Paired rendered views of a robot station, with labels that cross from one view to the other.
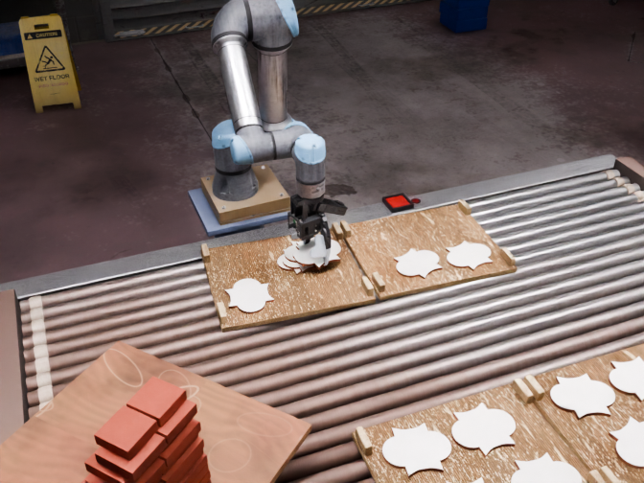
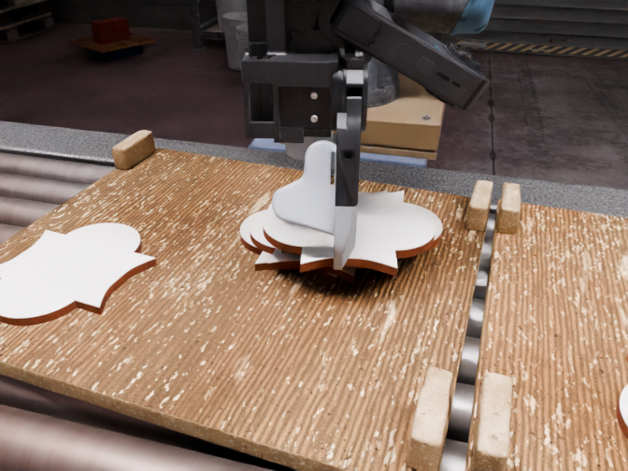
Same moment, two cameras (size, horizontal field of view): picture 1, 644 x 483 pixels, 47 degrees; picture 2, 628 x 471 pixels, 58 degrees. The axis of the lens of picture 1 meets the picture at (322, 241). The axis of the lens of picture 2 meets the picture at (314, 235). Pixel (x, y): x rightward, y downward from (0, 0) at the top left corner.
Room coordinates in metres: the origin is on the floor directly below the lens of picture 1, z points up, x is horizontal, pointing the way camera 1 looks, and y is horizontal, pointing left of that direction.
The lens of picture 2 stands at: (1.31, -0.20, 1.21)
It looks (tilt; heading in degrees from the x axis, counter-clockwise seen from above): 32 degrees down; 36
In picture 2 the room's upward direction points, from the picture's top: straight up
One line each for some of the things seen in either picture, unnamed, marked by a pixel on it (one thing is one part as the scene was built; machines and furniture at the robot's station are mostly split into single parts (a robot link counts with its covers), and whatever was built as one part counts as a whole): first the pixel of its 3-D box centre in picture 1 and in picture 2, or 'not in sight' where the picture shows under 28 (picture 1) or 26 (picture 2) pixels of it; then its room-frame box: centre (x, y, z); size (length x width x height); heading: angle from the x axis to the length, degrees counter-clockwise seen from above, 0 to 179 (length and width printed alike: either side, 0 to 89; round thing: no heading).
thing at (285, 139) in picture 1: (293, 142); not in sight; (1.72, 0.07, 1.28); 0.11 x 0.11 x 0.08; 16
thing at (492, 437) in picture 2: (378, 282); (492, 424); (1.54, -0.15, 0.95); 0.06 x 0.02 x 0.03; 18
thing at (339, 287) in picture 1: (284, 275); (235, 258); (1.60, 0.10, 0.93); 0.41 x 0.35 x 0.02; 106
